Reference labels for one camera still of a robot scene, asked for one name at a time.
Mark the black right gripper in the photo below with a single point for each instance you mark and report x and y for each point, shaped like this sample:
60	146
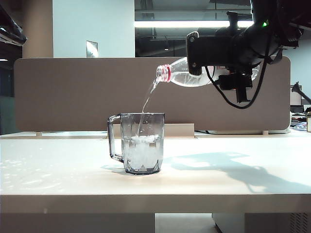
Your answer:
218	51

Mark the red label water bottle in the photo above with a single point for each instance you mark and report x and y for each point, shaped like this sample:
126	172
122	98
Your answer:
179	75

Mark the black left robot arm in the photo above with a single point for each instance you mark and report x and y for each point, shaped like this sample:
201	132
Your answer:
12	29

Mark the clear water stream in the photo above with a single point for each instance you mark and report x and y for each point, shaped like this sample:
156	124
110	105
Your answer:
148	99

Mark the clear grey faceted mug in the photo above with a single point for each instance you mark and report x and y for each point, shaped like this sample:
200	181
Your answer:
143	150

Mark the long ceiling light strip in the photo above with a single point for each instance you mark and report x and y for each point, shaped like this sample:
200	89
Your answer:
182	24

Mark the background computer monitor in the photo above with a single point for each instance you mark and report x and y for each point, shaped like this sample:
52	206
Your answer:
295	98

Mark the brown desk divider panel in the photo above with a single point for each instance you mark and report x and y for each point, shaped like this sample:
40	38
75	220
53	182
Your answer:
73	92

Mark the small yellow box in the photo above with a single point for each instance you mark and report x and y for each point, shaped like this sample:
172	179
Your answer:
309	124

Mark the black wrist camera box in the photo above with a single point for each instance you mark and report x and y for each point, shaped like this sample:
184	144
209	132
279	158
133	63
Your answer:
234	82

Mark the beige rail fixture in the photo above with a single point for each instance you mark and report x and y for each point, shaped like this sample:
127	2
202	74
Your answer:
179	131

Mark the silver wall sign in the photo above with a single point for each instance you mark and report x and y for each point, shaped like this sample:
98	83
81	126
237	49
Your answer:
91	49

